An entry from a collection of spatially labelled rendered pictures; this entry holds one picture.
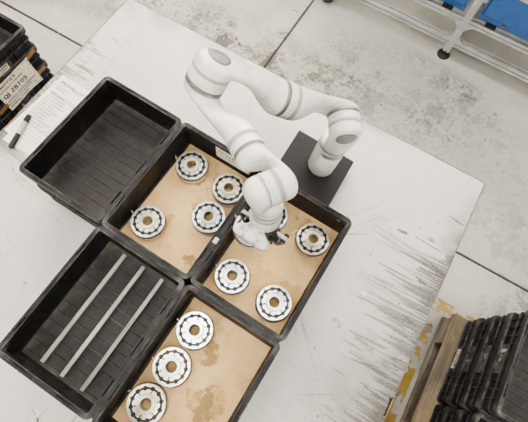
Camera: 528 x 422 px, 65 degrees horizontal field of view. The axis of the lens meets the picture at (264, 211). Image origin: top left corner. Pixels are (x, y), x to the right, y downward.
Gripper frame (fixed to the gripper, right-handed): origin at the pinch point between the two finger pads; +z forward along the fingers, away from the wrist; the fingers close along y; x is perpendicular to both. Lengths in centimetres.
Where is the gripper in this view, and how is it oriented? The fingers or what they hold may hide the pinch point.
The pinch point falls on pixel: (262, 234)
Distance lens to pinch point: 108.8
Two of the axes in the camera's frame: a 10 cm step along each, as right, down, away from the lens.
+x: -5.5, 7.7, -3.1
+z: -0.5, 3.4, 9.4
